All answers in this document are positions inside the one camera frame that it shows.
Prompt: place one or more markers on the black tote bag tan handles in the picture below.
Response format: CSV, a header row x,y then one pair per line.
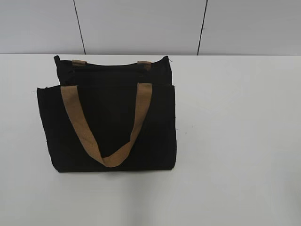
x,y
110,117

